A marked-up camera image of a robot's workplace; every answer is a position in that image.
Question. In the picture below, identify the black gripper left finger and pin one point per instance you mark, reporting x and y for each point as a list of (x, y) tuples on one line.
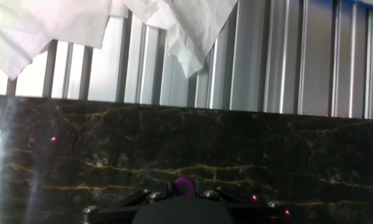
[(159, 194)]

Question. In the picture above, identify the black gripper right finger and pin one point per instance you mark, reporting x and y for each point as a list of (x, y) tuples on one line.
[(208, 193)]

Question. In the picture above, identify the black marble pattern mat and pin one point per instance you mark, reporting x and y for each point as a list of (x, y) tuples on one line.
[(236, 149)]

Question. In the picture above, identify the large crumpled white tissue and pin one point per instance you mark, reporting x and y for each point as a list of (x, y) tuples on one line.
[(33, 28)]

